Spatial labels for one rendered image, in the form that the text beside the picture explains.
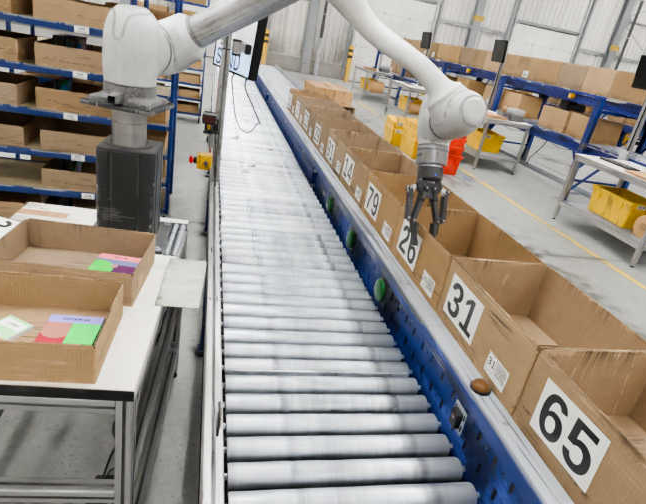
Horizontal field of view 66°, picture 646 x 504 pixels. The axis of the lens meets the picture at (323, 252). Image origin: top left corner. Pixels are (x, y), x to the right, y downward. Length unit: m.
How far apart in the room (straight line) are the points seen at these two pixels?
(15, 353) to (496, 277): 1.15
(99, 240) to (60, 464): 0.82
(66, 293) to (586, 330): 1.30
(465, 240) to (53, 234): 1.35
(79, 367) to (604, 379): 1.08
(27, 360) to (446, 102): 1.11
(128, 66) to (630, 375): 1.50
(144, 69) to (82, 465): 1.35
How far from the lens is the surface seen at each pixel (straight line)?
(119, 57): 1.65
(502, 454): 1.06
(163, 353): 1.80
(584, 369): 1.14
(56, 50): 2.78
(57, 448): 2.15
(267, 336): 1.38
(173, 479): 2.00
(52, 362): 1.19
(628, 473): 0.92
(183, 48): 1.79
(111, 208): 1.76
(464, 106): 1.30
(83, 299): 1.43
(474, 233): 1.80
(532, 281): 1.49
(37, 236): 1.77
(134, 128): 1.71
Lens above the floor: 1.52
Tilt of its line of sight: 24 degrees down
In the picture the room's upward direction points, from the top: 11 degrees clockwise
